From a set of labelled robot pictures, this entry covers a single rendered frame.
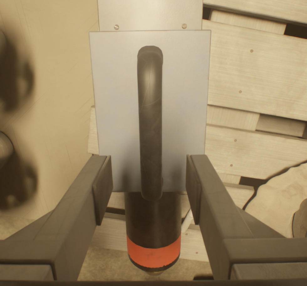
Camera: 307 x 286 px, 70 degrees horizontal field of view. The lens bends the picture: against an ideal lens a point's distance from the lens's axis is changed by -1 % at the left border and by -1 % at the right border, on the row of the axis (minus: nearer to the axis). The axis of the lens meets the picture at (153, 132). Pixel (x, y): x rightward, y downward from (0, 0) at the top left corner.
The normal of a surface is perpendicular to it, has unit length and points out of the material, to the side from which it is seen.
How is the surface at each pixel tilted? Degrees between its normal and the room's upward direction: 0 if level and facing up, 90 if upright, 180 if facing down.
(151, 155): 0
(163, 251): 19
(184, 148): 0
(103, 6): 0
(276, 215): 51
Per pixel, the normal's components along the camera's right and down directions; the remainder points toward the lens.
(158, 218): 0.16, 0.28
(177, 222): 0.81, 0.16
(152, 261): -0.06, 0.29
